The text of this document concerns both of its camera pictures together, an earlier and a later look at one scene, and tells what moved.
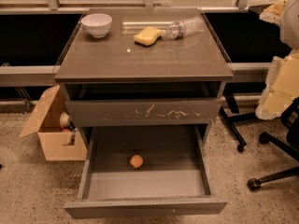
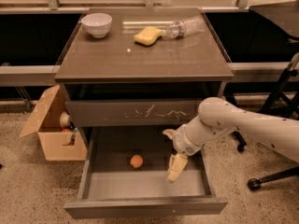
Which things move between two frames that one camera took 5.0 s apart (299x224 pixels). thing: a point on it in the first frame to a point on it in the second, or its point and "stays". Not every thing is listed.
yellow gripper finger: x=274 y=14 to x=184 y=139
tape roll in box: x=64 y=120 stays
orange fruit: x=136 y=161 stays
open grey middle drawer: x=175 y=179 stays
